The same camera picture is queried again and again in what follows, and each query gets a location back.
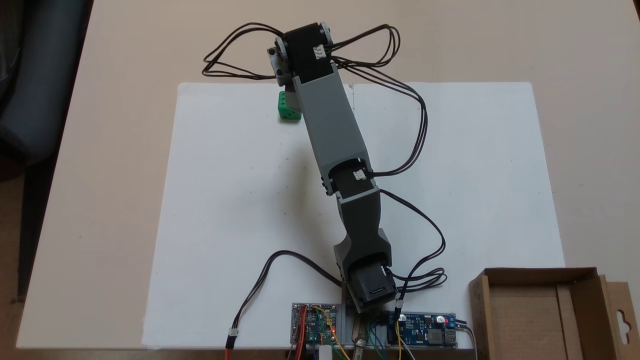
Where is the black wrist motor cable loop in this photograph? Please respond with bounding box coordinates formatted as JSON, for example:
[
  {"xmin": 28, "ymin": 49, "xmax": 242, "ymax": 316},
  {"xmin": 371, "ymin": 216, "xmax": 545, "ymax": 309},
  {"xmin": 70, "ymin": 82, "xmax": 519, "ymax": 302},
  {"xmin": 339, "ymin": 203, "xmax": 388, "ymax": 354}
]
[{"xmin": 325, "ymin": 23, "xmax": 429, "ymax": 179}]

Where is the red orange wire bundle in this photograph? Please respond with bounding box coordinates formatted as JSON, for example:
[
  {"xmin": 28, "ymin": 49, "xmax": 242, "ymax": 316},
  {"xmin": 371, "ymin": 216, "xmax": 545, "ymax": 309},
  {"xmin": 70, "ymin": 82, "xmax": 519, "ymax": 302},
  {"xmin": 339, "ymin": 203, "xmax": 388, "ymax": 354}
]
[{"xmin": 287, "ymin": 307, "xmax": 309, "ymax": 360}]

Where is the black cable with white connector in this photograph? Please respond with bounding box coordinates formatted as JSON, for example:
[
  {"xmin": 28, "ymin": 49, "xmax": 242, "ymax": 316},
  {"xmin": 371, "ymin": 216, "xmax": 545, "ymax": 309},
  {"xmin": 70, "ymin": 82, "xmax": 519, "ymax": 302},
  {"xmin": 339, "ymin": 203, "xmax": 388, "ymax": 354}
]
[{"xmin": 224, "ymin": 249, "xmax": 344, "ymax": 360}]

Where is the metal table clamp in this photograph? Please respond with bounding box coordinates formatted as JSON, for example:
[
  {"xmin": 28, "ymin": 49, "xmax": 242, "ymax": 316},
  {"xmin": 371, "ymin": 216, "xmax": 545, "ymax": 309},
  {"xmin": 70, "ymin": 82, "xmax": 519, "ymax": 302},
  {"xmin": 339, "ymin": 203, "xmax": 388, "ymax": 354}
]
[{"xmin": 351, "ymin": 319, "xmax": 370, "ymax": 360}]

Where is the dark grey chair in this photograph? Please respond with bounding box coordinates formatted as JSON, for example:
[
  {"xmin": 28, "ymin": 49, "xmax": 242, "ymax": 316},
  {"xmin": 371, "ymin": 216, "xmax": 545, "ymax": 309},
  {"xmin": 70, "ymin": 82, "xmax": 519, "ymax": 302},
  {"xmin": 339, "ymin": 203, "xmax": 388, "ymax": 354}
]
[{"xmin": 0, "ymin": 0, "xmax": 94, "ymax": 168}]

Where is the green die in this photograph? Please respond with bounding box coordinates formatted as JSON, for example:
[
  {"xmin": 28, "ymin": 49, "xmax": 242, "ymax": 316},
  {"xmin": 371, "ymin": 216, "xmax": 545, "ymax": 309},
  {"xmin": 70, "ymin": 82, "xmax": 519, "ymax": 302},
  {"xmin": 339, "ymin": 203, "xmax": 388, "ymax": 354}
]
[{"xmin": 277, "ymin": 91, "xmax": 303, "ymax": 122}]

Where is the black gripper motor cable loop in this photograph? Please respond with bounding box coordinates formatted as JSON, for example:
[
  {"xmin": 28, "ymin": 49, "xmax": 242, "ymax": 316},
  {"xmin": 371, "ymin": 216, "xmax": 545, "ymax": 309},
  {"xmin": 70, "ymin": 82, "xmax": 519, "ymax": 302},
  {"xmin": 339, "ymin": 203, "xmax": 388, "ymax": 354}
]
[{"xmin": 201, "ymin": 22, "xmax": 287, "ymax": 81}]

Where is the black base motor cable bundle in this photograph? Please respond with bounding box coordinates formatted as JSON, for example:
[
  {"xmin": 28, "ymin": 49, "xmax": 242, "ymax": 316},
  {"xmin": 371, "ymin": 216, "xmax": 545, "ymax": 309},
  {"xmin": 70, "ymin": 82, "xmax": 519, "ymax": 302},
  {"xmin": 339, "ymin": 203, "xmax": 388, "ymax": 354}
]
[{"xmin": 378, "ymin": 188, "xmax": 449, "ymax": 322}]

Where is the white paper sheet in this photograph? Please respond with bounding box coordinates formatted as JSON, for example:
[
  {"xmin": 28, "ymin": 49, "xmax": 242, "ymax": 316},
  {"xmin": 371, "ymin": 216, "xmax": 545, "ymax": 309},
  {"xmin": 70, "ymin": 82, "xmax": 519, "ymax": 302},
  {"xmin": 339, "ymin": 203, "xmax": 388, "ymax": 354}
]
[
  {"xmin": 350, "ymin": 81, "xmax": 567, "ymax": 350},
  {"xmin": 141, "ymin": 82, "xmax": 356, "ymax": 350}
]

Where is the blue circuit board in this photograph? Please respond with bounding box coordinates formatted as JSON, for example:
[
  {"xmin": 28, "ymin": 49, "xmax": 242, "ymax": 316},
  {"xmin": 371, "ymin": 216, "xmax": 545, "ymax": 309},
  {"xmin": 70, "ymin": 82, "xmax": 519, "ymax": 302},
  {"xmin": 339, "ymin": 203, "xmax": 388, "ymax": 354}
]
[{"xmin": 394, "ymin": 312, "xmax": 459, "ymax": 349}]

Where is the brown cardboard box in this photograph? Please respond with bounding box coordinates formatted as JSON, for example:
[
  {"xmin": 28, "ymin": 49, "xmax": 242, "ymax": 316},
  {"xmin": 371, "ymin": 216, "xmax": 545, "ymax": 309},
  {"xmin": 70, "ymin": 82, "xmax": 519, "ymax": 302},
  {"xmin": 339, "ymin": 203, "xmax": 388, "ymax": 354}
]
[{"xmin": 468, "ymin": 267, "xmax": 640, "ymax": 360}]

